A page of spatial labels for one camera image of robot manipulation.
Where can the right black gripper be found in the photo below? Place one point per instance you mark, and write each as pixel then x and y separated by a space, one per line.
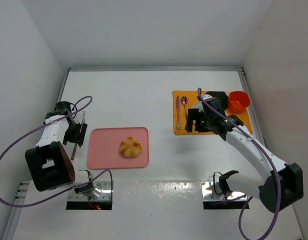
pixel 197 120

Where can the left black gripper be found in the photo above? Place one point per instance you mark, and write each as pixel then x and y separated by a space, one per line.
pixel 79 133

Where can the metal spatula with wooden handle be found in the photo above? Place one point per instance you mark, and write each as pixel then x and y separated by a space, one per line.
pixel 80 136

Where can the round golden bread bun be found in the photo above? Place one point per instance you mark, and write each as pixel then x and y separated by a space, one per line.
pixel 130 148

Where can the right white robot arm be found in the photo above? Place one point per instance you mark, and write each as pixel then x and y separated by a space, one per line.
pixel 280 184

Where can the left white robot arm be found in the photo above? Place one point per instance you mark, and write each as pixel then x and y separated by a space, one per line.
pixel 48 162

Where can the white ribbed plate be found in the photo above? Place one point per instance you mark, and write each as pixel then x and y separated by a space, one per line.
pixel 199 105

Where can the iridescent purple spoon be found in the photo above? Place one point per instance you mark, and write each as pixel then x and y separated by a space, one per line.
pixel 184 102

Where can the orange cloth placemat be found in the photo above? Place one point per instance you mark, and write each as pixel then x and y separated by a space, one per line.
pixel 193 98

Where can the iridescent purple table knife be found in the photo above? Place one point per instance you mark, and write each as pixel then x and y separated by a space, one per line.
pixel 178 124

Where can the pink plastic tray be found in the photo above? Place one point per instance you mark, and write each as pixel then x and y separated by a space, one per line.
pixel 104 144

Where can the black hexagonal coaster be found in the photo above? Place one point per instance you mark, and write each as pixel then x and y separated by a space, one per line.
pixel 222 96

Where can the orange plastic cup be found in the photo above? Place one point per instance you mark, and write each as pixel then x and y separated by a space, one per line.
pixel 238 101

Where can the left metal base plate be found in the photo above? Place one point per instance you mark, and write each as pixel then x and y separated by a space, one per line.
pixel 101 192

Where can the metal base plate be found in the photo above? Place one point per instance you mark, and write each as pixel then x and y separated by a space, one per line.
pixel 209 194
pixel 101 192

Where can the aluminium table frame rail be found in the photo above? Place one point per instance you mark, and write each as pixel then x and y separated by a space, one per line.
pixel 162 201

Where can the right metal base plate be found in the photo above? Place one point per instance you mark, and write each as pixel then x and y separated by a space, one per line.
pixel 209 194

